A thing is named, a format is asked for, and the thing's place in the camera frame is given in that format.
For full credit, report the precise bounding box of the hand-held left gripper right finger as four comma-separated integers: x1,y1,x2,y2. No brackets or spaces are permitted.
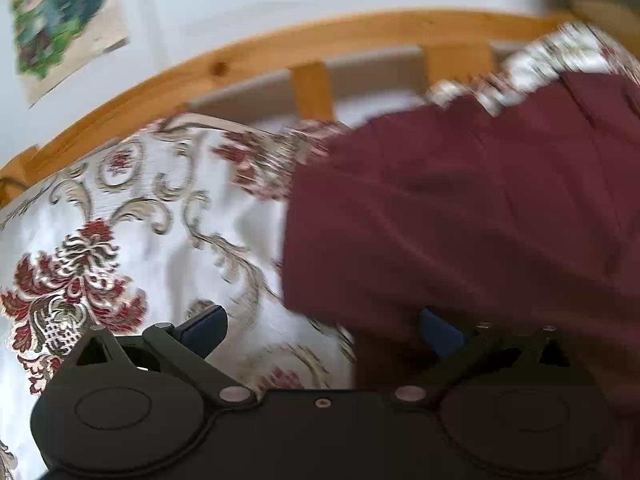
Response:
394,307,572,407

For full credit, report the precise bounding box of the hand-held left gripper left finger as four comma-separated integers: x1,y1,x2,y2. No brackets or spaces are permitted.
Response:
61,304,257,409

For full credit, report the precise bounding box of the maroon garment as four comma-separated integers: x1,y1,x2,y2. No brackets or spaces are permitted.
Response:
281,71,640,441

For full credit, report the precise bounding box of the floral white bedspread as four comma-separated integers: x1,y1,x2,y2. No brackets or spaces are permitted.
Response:
0,22,640,480

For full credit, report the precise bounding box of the pale wooden board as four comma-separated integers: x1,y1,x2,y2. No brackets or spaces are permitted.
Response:
570,0,640,36

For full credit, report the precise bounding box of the cartoon figure wall poster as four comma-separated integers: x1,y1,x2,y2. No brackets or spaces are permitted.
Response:
10,0,132,109

